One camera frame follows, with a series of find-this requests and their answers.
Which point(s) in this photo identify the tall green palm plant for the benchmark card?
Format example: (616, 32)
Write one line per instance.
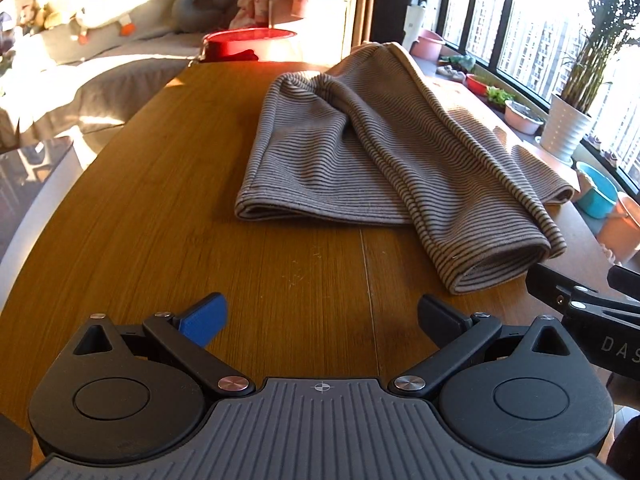
(595, 60)

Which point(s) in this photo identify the yellow plush toy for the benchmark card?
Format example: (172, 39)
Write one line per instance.
(53, 18)

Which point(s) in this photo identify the small red basin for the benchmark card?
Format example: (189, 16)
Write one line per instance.
(477, 86)

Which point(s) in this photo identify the dark glass side table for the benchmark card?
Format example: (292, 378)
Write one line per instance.
(35, 175)

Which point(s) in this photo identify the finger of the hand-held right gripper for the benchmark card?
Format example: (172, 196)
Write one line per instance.
(550, 285)
(627, 280)

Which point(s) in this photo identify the white floor washer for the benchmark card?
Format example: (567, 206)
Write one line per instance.
(415, 27)

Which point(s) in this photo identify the orange pink basin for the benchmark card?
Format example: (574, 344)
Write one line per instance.
(622, 232)

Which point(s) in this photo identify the black window frame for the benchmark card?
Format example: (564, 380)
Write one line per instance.
(535, 91)

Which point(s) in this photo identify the light shoe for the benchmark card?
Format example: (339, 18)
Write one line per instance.
(444, 70)
(459, 75)

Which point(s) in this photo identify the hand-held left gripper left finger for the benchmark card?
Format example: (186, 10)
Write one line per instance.
(205, 317)

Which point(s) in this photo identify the grey striped garment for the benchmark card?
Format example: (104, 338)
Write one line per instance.
(350, 160)

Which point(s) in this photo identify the brown curtain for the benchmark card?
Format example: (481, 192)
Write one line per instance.
(362, 0)

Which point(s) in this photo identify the pink bucket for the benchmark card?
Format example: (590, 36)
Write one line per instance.
(427, 47)

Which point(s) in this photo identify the white pink basin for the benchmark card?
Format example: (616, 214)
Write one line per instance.
(522, 120)

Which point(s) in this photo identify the green leafy plant tray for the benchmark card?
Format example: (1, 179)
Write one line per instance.
(499, 96)

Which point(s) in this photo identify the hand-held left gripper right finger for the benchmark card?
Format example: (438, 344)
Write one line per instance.
(440, 322)

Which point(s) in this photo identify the grey round pillow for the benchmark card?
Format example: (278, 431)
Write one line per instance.
(200, 2)

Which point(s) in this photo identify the green toy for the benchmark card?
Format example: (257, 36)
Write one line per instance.
(462, 62)

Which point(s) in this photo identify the brown plush doll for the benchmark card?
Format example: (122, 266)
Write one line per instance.
(31, 16)

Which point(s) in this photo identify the large red round tub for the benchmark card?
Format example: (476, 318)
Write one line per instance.
(240, 45)

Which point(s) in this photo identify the white ribbed plant pot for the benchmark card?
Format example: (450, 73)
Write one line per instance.
(565, 130)

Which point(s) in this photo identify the white goose plush toy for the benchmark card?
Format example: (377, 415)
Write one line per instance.
(110, 5)

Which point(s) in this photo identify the blue basin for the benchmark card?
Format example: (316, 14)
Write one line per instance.
(597, 195)

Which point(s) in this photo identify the grey beige sofa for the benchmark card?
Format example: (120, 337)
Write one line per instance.
(125, 60)

